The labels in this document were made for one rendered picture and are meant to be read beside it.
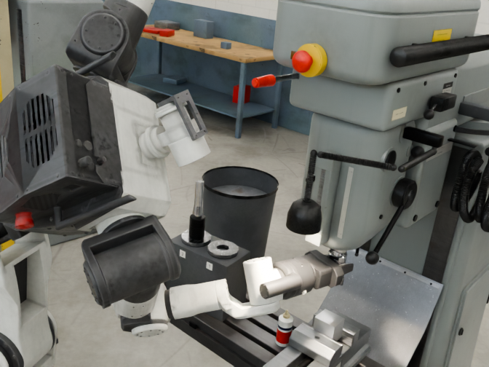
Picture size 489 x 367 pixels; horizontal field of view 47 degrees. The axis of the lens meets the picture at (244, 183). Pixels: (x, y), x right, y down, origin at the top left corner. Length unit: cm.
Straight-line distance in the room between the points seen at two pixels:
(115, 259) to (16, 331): 48
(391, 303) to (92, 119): 113
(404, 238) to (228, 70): 570
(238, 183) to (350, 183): 250
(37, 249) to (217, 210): 207
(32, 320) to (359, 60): 93
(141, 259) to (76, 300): 246
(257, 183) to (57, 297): 139
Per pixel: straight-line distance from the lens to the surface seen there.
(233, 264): 161
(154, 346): 308
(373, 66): 104
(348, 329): 155
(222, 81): 735
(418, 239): 174
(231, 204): 328
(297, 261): 133
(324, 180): 123
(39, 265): 140
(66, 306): 340
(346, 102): 116
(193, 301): 128
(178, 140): 102
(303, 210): 114
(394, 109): 114
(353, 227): 128
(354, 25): 103
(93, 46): 111
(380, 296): 181
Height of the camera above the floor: 194
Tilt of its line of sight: 23 degrees down
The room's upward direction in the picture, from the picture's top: 5 degrees clockwise
